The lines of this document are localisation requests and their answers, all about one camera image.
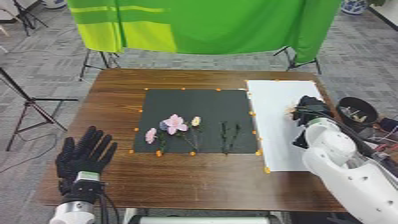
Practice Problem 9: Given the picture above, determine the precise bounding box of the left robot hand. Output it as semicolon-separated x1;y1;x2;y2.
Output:
54;125;119;181

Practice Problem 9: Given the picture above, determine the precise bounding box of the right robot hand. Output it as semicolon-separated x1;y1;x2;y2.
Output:
288;94;336;127

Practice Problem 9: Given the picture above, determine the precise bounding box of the black bowl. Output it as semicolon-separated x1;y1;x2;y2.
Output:
334;96;382;127

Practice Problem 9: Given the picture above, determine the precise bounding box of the white sheet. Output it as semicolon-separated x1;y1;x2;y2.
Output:
244;79;329;173

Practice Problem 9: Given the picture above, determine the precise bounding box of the small pink flower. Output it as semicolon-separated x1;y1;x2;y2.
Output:
144;127;160;145

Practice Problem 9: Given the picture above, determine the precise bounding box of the black cloth stand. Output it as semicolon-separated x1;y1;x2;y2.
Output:
77;49;125;82
272;45;325;76

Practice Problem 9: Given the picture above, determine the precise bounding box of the blue flower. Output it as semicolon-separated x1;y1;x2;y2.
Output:
157;120;171;153

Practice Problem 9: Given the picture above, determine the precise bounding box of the large pink flower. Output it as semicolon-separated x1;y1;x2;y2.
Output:
162;113;199;153

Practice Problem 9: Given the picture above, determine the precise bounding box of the black tripod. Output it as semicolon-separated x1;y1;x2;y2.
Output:
0;67;80;153
11;0;52;37

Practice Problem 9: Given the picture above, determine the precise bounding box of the dark mat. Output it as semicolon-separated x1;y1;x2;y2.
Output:
130;88;263;155

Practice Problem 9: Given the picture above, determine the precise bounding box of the yellow flower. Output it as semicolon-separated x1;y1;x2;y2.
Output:
189;115;205;148

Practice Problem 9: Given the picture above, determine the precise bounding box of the pale grey bar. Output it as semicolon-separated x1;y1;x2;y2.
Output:
135;216;272;224

